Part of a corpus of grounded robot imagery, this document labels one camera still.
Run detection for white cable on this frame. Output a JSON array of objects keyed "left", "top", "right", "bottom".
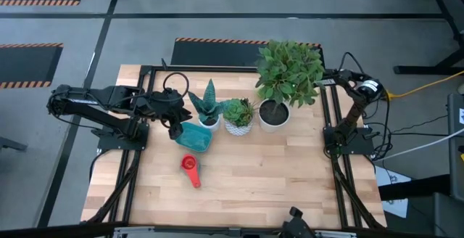
[{"left": 376, "top": 127, "right": 464, "bottom": 163}]

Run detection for white floor sheet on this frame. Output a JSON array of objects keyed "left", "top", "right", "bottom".
[{"left": 375, "top": 165, "right": 409, "bottom": 219}]

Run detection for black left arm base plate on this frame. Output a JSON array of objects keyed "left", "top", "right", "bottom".
[{"left": 96, "top": 123, "right": 150, "bottom": 151}]

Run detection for black floor cables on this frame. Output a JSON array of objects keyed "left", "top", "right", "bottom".
[{"left": 362, "top": 96, "right": 450, "bottom": 161}]

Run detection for black aluminium table frame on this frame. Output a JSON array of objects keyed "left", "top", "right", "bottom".
[{"left": 80, "top": 58, "right": 387, "bottom": 231}]

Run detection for black metal stand legs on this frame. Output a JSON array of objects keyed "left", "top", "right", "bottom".
[{"left": 394, "top": 0, "right": 464, "bottom": 75}]

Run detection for snake plant in white pot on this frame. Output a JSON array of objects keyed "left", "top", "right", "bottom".
[{"left": 186, "top": 78, "right": 228, "bottom": 133}]

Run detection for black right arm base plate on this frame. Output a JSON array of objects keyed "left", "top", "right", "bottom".
[{"left": 323, "top": 126, "right": 374, "bottom": 155}]

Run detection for yellow extension cord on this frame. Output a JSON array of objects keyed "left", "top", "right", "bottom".
[{"left": 384, "top": 70, "right": 464, "bottom": 101}]

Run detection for black crossbar with silver brackets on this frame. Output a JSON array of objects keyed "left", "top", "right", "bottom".
[{"left": 0, "top": 221, "right": 464, "bottom": 238}]

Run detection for dark box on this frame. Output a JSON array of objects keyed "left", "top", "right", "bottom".
[{"left": 378, "top": 174, "right": 464, "bottom": 238}]

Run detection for succulent in patterned pot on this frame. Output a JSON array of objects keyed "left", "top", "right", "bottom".
[{"left": 220, "top": 97, "right": 257, "bottom": 137}]

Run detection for black device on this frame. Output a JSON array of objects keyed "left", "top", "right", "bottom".
[{"left": 281, "top": 206, "right": 317, "bottom": 238}]

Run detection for teal plastic basket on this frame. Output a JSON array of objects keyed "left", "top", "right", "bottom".
[{"left": 175, "top": 121, "right": 213, "bottom": 154}]

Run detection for red measuring cup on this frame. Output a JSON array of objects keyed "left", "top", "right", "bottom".
[{"left": 181, "top": 153, "right": 202, "bottom": 189}]

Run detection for leafy plant in white pot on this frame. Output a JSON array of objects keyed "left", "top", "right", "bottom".
[{"left": 253, "top": 38, "right": 326, "bottom": 134}]

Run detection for dark furniture foot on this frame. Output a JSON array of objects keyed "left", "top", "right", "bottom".
[{"left": 0, "top": 136, "right": 28, "bottom": 152}]

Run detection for grey cabinet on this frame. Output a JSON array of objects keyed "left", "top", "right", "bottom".
[{"left": 447, "top": 92, "right": 464, "bottom": 202}]

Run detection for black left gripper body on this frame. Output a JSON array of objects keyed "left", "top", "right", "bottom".
[{"left": 144, "top": 89, "right": 186, "bottom": 123}]

